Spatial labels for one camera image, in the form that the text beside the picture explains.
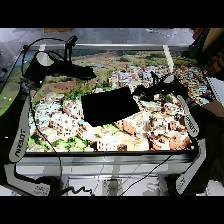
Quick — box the heap of clothes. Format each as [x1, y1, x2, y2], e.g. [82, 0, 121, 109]
[189, 28, 224, 82]

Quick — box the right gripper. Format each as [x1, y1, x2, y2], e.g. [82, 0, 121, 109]
[139, 83, 160, 100]

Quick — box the black garment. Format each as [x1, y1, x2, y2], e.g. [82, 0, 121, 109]
[80, 86, 141, 128]

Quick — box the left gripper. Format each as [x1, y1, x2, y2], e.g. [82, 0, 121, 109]
[63, 63, 89, 80]

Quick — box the silver frame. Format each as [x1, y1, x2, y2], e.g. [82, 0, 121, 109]
[0, 43, 224, 197]

